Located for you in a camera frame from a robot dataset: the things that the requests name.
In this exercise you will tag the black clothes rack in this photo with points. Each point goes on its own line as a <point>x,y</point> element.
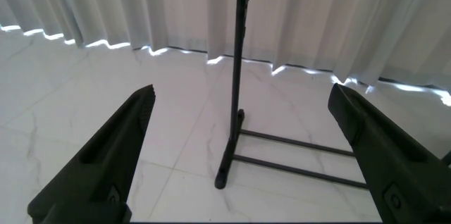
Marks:
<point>237,76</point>

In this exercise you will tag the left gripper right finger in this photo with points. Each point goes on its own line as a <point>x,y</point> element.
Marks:
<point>398,174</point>

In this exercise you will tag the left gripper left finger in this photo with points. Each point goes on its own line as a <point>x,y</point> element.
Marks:
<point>98,167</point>

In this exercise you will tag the white curtain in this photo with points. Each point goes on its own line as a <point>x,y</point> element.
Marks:
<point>141,5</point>

